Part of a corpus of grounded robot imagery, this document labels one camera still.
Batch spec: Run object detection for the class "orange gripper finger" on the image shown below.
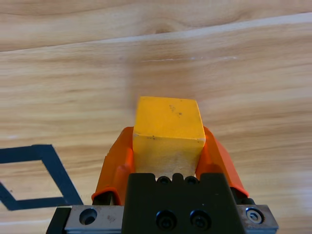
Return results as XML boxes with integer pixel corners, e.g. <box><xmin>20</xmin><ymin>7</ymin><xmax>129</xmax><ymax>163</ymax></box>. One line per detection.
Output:
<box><xmin>196</xmin><ymin>126</ymin><xmax>255</xmax><ymax>206</ymax></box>
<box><xmin>91</xmin><ymin>126</ymin><xmax>136</xmax><ymax>206</ymax></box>

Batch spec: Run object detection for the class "yellow wooden cube block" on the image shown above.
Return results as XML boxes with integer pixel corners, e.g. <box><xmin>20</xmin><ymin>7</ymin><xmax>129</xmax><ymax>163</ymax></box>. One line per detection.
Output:
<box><xmin>132</xmin><ymin>96</ymin><xmax>207</xmax><ymax>178</ymax></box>

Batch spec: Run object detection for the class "black tape square outline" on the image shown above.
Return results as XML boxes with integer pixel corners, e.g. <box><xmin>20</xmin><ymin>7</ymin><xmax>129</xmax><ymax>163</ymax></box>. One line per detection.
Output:
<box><xmin>0</xmin><ymin>144</ymin><xmax>85</xmax><ymax>212</ymax></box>

